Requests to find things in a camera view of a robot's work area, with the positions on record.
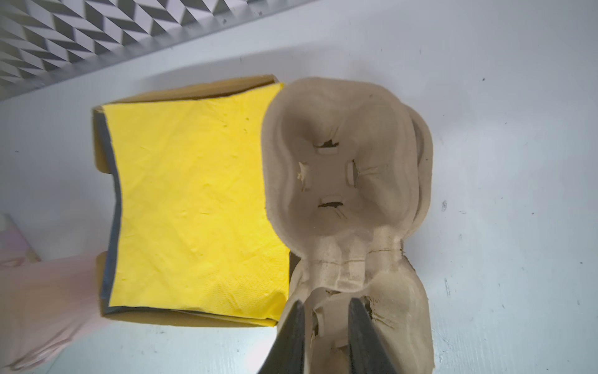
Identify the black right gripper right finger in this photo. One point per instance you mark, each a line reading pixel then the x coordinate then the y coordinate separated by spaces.
pixel 367 353

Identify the pink metal bucket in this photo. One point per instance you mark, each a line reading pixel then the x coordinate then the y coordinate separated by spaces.
pixel 46 306

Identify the white patterned gift bag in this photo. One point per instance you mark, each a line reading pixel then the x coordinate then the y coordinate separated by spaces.
pixel 15 249

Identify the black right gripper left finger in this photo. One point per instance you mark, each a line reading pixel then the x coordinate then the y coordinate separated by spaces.
pixel 287 355

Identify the brown pulp cup carrier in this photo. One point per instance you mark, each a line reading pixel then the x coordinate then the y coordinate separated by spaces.
pixel 340 171

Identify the brown cardboard napkin box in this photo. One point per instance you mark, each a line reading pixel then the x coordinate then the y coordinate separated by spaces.
pixel 140 196

